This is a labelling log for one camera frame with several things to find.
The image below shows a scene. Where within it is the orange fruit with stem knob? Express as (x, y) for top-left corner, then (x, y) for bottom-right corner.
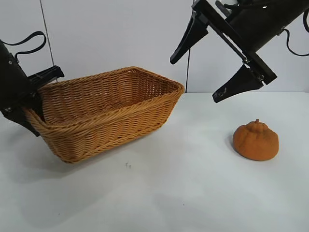
(232, 118), (280, 160)

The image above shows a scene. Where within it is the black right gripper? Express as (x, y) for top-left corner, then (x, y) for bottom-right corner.
(169, 0), (309, 104)

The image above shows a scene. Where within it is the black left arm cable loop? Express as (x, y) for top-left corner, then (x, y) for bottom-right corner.
(4, 31), (47, 64)

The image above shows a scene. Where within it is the tan wicker basket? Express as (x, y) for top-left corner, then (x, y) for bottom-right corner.
(24, 66), (185, 164)

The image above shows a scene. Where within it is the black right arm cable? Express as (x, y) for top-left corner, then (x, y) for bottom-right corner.
(281, 8), (309, 58)

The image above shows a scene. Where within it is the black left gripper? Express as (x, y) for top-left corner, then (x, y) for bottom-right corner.
(0, 40), (65, 137)

